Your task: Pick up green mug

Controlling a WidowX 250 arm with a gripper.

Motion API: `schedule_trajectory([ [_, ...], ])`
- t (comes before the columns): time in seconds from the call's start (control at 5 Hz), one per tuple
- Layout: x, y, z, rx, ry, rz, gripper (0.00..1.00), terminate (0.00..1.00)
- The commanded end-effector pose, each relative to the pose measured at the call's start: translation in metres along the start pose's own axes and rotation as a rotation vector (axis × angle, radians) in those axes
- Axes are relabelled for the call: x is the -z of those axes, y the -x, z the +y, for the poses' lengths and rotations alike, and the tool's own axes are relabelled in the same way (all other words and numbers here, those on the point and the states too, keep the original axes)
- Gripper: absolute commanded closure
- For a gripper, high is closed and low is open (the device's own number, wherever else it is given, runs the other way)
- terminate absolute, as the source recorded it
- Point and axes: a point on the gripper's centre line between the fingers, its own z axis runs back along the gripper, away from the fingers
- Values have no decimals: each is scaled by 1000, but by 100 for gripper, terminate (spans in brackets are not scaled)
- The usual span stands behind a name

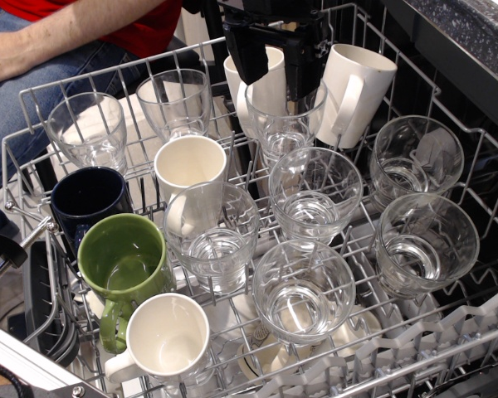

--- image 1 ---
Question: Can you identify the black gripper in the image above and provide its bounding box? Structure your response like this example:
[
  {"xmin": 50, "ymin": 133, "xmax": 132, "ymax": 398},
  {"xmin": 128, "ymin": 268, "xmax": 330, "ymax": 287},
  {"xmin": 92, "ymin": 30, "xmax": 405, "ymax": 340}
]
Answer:
[{"xmin": 222, "ymin": 0, "xmax": 330, "ymax": 100}]

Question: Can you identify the green ceramic mug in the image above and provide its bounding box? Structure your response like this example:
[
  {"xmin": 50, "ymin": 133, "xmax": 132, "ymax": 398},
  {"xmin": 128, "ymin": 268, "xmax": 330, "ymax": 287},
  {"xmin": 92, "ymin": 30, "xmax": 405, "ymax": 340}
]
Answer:
[{"xmin": 78, "ymin": 213, "xmax": 176, "ymax": 354}]

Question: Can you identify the person's bare forearm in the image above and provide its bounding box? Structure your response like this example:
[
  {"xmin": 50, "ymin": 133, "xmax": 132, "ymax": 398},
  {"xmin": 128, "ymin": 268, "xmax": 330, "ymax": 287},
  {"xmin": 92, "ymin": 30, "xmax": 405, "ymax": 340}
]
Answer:
[{"xmin": 15, "ymin": 0, "xmax": 161, "ymax": 69}]

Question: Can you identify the white mug back centre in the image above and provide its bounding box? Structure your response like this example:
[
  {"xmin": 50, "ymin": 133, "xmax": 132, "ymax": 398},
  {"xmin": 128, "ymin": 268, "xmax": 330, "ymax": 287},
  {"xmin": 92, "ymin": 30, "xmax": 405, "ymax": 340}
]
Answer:
[{"xmin": 223, "ymin": 46, "xmax": 286, "ymax": 139}]

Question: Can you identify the white mug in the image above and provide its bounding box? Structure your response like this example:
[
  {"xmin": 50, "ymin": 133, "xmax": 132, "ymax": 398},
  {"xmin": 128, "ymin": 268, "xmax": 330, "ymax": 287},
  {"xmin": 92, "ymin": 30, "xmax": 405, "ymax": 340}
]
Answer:
[
  {"xmin": 316, "ymin": 43, "xmax": 398, "ymax": 149},
  {"xmin": 105, "ymin": 293, "xmax": 210, "ymax": 383},
  {"xmin": 223, "ymin": 46, "xmax": 286, "ymax": 139}
]

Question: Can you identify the white mug back right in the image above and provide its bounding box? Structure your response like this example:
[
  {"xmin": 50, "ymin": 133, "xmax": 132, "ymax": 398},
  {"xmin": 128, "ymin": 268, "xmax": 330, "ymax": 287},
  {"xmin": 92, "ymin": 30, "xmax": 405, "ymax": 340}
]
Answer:
[{"xmin": 316, "ymin": 43, "xmax": 398, "ymax": 149}]

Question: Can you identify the cream mug centre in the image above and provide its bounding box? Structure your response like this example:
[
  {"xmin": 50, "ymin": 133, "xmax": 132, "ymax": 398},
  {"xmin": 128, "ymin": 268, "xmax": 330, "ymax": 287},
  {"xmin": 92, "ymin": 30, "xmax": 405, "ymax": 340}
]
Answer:
[{"xmin": 154, "ymin": 134, "xmax": 228, "ymax": 239}]

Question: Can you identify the dark blue ceramic mug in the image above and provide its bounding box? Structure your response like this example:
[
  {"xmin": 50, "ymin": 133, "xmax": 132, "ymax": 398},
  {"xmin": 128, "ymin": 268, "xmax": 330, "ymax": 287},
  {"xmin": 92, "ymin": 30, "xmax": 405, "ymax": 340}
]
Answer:
[{"xmin": 51, "ymin": 167, "xmax": 133, "ymax": 255}]

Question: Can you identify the white mug front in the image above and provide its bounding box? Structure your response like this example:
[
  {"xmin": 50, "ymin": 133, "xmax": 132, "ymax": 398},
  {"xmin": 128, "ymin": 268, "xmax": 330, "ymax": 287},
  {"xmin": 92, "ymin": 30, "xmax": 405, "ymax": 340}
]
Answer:
[{"xmin": 105, "ymin": 293, "xmax": 210, "ymax": 383}]

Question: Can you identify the person's hand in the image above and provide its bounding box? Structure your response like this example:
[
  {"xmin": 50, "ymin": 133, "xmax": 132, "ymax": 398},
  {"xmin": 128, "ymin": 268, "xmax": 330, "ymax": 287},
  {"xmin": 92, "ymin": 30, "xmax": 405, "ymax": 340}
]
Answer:
[{"xmin": 0, "ymin": 32, "xmax": 24, "ymax": 82}]

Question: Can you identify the tall clear glass back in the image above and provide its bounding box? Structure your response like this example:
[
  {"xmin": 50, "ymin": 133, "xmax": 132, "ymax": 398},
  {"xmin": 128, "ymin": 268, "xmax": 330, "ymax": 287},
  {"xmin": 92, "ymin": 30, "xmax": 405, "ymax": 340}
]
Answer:
[{"xmin": 245, "ymin": 82, "xmax": 328, "ymax": 167}]

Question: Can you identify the clear glass back middle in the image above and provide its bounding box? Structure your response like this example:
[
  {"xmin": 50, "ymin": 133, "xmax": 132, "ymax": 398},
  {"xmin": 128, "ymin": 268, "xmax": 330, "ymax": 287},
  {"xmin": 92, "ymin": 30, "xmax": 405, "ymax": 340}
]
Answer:
[{"xmin": 135, "ymin": 69, "xmax": 212, "ymax": 143}]

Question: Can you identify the clear glass right upper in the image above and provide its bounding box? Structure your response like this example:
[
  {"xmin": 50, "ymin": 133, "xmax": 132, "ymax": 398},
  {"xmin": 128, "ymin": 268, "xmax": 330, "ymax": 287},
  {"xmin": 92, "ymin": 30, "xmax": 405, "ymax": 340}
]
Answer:
[{"xmin": 369, "ymin": 115, "xmax": 464, "ymax": 211}]

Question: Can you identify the clear glass centre left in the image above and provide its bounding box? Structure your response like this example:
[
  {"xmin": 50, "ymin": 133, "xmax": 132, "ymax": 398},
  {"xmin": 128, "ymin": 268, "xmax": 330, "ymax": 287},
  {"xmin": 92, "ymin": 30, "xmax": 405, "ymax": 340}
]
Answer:
[{"xmin": 164, "ymin": 182, "xmax": 260, "ymax": 294}]

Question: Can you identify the dark speckled countertop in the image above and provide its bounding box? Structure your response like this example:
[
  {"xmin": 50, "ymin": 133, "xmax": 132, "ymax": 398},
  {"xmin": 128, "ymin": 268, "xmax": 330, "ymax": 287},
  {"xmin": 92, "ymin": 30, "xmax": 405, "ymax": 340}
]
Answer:
[{"xmin": 383, "ymin": 1, "xmax": 498, "ymax": 125}]

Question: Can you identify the clear glass back left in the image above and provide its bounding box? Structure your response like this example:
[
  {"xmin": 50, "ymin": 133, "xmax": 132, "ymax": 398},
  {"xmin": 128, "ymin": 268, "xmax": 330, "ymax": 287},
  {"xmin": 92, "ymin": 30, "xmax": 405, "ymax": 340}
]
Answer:
[{"xmin": 46, "ymin": 92, "xmax": 128, "ymax": 175}]

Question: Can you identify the clear glass front centre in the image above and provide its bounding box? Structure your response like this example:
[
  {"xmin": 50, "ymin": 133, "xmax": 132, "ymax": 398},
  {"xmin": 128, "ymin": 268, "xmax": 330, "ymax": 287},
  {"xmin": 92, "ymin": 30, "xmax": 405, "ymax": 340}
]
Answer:
[{"xmin": 251, "ymin": 240, "xmax": 356, "ymax": 346}]

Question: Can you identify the clear glass right lower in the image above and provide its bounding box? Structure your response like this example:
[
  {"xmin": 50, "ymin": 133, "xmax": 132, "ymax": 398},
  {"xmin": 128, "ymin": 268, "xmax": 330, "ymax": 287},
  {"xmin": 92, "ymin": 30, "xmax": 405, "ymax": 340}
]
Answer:
[{"xmin": 375, "ymin": 193, "xmax": 480, "ymax": 299}]

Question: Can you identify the white plate lower rack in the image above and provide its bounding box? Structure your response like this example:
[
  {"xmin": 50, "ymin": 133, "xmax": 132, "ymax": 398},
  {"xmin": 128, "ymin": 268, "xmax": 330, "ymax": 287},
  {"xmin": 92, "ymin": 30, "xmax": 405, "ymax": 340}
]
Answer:
[{"xmin": 237, "ymin": 311, "xmax": 382, "ymax": 380}]

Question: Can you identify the black clamp with metal rod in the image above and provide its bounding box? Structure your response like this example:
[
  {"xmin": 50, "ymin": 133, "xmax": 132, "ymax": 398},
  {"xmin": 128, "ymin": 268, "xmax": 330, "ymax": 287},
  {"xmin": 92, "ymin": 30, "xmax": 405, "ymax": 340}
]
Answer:
[{"xmin": 0, "ymin": 199, "xmax": 60, "ymax": 278}]

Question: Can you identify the grey wire dishwasher rack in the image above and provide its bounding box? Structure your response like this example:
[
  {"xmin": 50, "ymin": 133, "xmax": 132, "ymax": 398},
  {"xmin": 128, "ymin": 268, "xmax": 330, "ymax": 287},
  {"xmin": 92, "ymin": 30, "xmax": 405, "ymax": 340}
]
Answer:
[{"xmin": 2, "ymin": 1, "xmax": 498, "ymax": 397}]

